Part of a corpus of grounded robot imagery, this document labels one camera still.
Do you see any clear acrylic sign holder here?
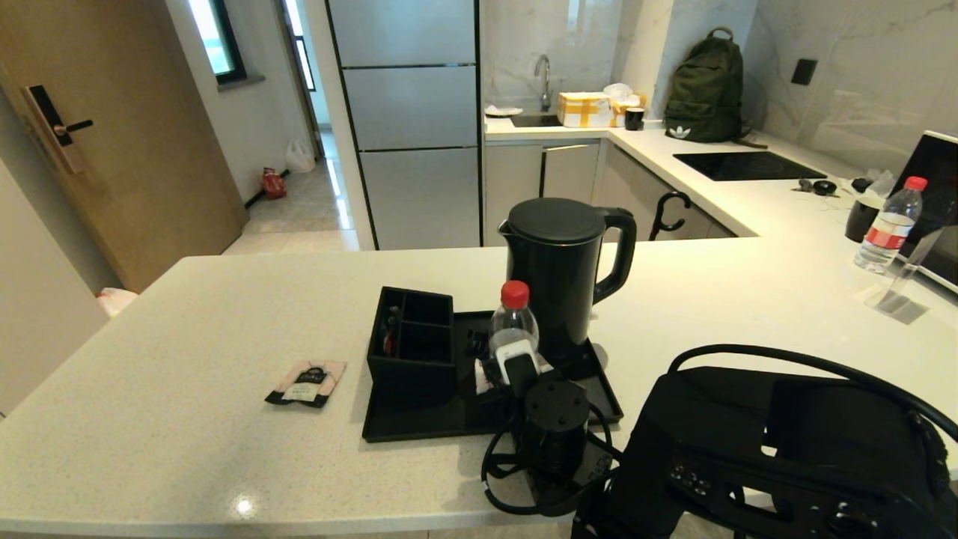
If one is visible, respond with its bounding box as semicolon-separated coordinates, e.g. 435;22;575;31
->
864;225;945;324

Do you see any dark green backpack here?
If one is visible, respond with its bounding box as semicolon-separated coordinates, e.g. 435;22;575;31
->
665;26;769;148

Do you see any black electronic door lock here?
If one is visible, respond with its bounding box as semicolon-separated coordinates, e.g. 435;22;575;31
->
22;85;95;175

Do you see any black induction cooktop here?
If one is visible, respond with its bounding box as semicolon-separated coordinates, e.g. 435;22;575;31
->
674;151;829;182

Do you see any pale pink white bag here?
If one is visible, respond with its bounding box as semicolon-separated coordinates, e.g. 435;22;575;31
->
97;288;140;319

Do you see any white box yellow tape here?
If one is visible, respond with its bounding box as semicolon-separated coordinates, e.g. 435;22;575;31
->
558;92;614;129

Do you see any chrome kitchen faucet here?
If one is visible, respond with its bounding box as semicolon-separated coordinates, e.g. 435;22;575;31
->
534;54;554;113

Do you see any grey cabinet door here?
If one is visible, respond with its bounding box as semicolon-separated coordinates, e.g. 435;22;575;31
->
540;142;601;207
484;144;543;246

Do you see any crumpled clear plastic wrap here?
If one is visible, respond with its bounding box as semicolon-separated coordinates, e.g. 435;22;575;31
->
852;169;897;201

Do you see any clear water bottle red cap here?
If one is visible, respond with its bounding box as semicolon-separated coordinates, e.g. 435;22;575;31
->
489;281;541;362
855;176;929;273

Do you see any black rectangular serving tray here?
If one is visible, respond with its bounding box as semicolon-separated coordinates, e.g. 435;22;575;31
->
362;309;625;442

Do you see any black compartment organizer box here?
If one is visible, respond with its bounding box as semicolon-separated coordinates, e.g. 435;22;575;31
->
365;287;457;409

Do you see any narrow dark framed glass door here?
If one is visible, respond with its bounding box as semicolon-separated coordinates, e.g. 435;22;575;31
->
281;0;318;94

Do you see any dark framed window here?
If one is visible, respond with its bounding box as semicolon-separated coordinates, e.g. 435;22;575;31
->
187;0;248;85

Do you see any pink tea bag packet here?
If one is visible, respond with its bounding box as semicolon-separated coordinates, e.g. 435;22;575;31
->
265;359;348;409

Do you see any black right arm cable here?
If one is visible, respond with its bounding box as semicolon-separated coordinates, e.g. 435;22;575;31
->
480;344;958;519

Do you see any black curved umbrella handle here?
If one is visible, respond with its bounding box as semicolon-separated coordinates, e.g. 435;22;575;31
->
649;190;693;241

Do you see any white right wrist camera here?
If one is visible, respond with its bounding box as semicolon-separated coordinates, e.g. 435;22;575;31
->
495;338;540;387

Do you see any silver refrigerator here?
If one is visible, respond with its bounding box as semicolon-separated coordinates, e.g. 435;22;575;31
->
326;0;483;251

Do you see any brown wooden door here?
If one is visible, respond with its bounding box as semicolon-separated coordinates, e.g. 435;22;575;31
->
0;0;249;293

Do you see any black cup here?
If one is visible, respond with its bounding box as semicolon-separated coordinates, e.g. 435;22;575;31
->
846;195;881;243

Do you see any black electric kettle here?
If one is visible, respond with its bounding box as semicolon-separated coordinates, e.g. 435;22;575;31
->
498;197;638;368

